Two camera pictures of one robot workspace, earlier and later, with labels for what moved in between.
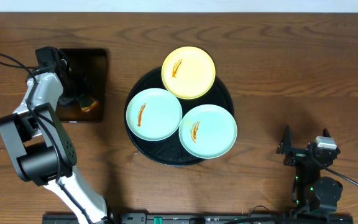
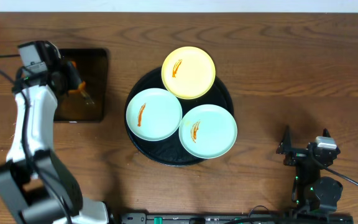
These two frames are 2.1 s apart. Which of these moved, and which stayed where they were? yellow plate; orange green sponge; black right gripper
Moved: orange green sponge
Stayed: yellow plate; black right gripper
